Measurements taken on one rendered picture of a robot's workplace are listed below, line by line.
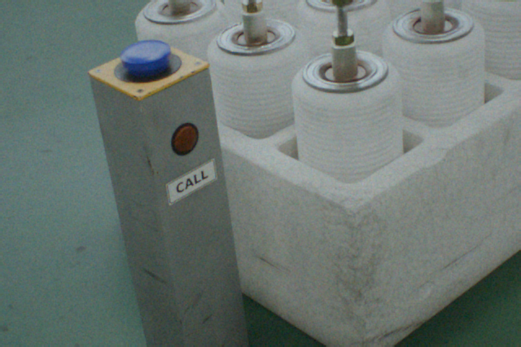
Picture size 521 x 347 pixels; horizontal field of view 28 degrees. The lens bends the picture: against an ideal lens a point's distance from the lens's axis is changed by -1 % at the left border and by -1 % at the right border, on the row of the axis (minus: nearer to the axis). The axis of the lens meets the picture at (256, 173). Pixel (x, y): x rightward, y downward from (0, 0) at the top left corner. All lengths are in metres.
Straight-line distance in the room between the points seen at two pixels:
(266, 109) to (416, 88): 0.14
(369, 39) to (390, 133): 0.16
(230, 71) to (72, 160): 0.43
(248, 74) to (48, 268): 0.35
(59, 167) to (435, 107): 0.55
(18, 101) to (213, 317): 0.69
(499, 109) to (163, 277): 0.35
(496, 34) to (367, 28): 0.13
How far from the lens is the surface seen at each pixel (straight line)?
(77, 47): 1.66
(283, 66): 0.97
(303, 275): 0.97
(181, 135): 0.82
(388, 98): 0.90
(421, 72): 0.97
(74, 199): 1.27
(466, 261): 1.03
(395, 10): 1.13
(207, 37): 1.06
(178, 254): 0.87
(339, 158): 0.91
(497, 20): 1.05
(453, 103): 0.99
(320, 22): 1.04
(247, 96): 0.97
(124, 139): 0.83
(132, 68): 0.81
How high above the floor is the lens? 0.67
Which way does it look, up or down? 32 degrees down
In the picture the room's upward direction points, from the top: 7 degrees counter-clockwise
